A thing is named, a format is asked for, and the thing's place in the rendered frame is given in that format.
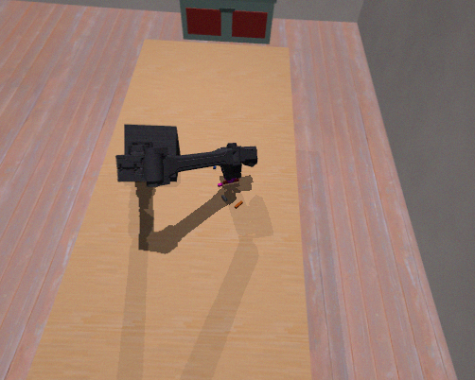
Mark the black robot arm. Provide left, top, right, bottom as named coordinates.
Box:
left=115, top=142, right=258, bottom=187

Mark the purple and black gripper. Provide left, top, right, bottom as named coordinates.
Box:
left=220, top=166, right=241, bottom=183

